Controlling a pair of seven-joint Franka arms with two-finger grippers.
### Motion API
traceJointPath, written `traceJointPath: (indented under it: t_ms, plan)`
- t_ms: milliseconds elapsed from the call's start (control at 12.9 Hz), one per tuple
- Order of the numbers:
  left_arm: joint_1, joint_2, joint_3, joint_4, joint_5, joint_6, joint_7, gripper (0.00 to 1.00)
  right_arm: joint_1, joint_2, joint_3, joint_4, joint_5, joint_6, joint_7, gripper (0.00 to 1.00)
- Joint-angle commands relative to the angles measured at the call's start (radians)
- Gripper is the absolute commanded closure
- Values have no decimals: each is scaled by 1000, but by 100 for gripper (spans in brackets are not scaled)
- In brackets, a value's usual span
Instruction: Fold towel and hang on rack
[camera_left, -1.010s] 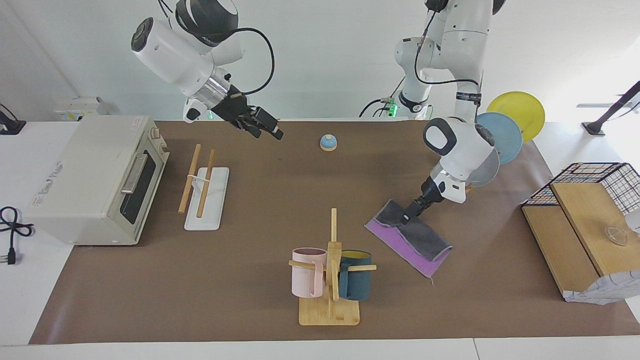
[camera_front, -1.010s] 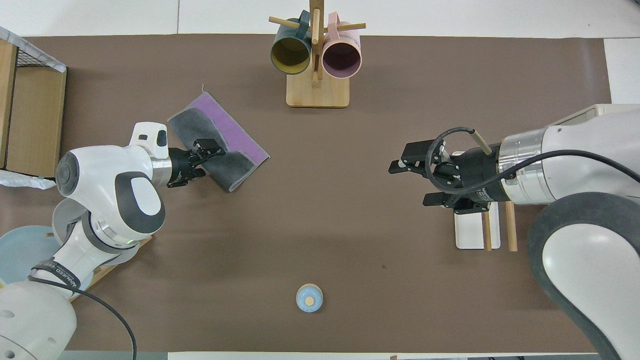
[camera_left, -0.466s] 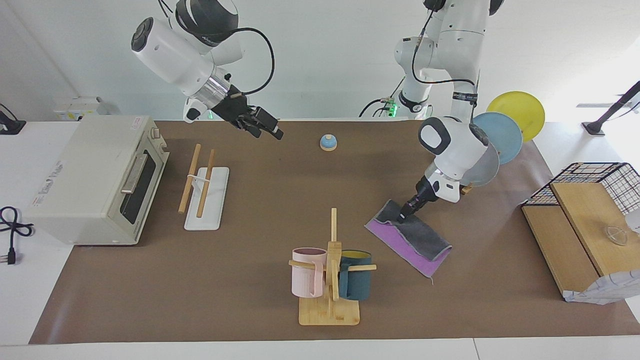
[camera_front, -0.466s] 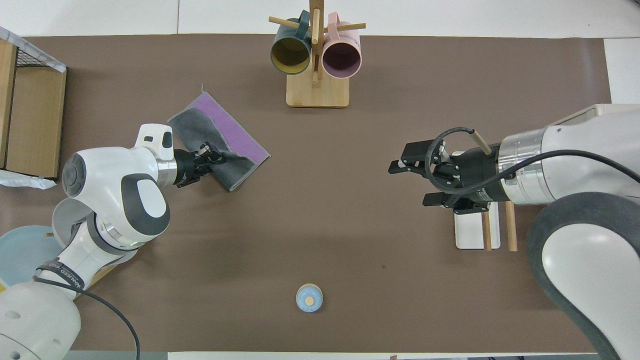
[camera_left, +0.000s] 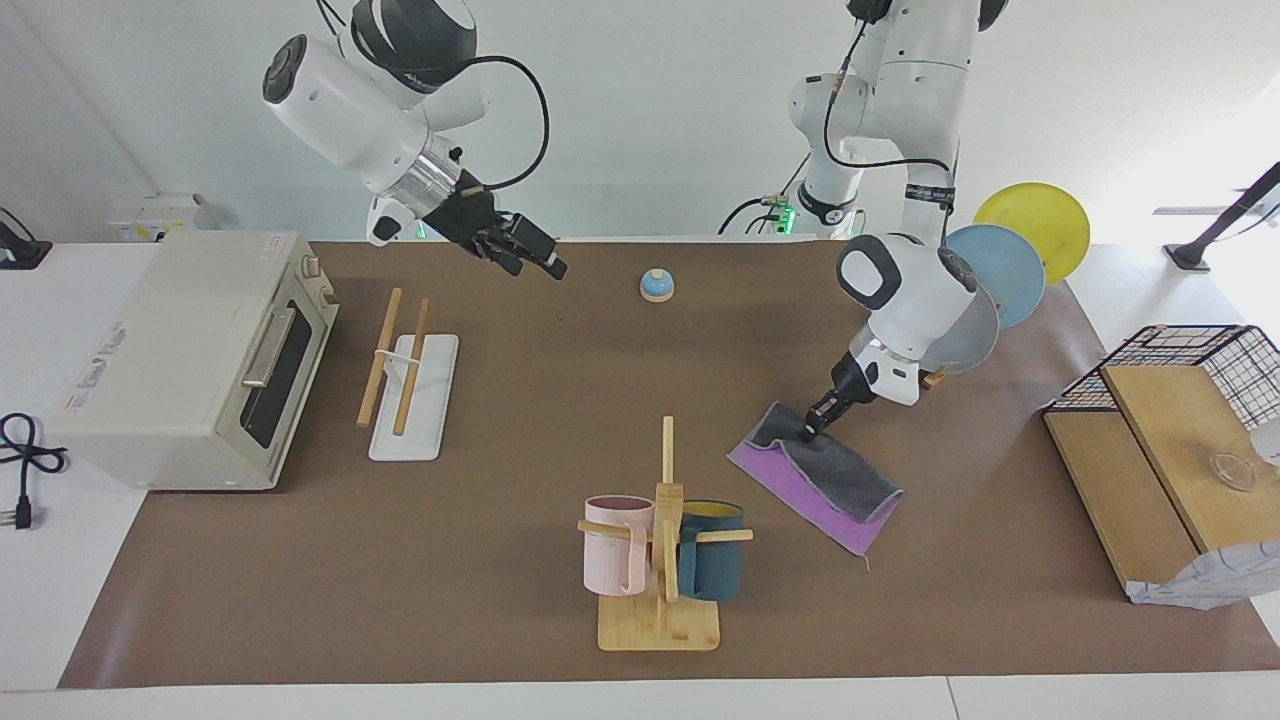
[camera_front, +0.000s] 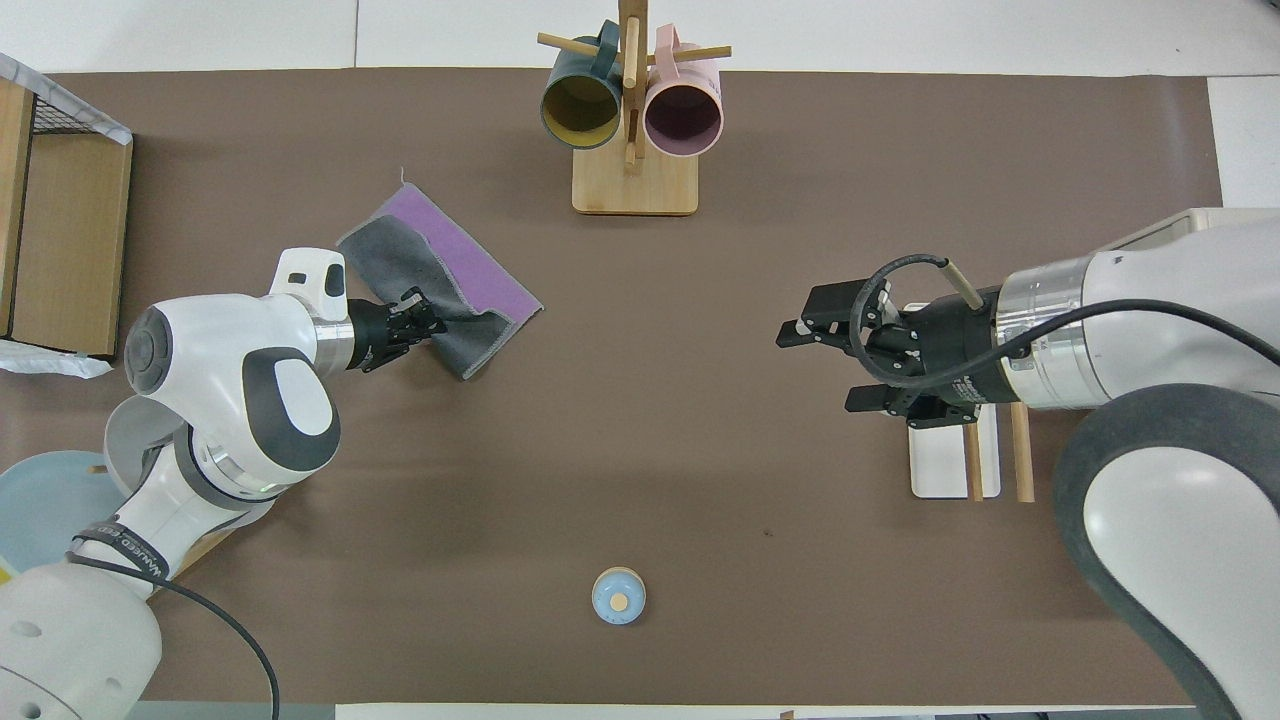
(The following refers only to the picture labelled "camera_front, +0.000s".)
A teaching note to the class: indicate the pink mug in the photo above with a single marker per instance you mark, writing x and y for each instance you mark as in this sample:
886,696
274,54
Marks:
683,115

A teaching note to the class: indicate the cream toaster oven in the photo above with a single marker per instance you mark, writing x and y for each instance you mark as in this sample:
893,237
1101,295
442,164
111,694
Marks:
1190,225

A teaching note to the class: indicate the purple and grey towel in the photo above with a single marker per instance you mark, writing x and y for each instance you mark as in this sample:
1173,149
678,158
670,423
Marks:
470,270

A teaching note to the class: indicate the wooden mug tree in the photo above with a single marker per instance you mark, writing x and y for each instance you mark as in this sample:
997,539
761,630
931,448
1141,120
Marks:
635,185

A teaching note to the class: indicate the white towel rack wooden bars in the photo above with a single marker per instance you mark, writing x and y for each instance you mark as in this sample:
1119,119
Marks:
940,470

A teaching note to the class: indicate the light blue plate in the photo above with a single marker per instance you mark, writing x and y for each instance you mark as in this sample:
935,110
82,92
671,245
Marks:
45,510

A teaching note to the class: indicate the brown table mat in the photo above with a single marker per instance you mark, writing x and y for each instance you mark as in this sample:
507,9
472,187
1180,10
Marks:
700,400

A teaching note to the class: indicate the blue call bell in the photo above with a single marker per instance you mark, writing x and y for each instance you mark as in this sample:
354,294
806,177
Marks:
618,597

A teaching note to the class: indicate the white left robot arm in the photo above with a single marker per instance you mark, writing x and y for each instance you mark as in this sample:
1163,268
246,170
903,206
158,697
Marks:
220,390

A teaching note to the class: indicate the wooden box with basket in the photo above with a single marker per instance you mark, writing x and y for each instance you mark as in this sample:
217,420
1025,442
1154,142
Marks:
50,362

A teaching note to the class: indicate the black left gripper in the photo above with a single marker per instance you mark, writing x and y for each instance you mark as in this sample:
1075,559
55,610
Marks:
380,332

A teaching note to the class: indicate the wooden plate rack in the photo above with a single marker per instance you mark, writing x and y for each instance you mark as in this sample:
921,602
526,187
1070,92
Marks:
205,545

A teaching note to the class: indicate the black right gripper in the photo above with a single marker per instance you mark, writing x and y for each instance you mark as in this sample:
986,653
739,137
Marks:
945,350

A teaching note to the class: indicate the grey plate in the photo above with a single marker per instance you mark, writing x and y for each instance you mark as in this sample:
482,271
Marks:
125,440

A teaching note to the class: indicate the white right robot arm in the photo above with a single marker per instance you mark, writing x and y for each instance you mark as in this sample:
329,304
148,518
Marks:
1180,320

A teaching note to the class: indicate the dark teal mug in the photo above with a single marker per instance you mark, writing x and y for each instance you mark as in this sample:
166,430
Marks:
580,105

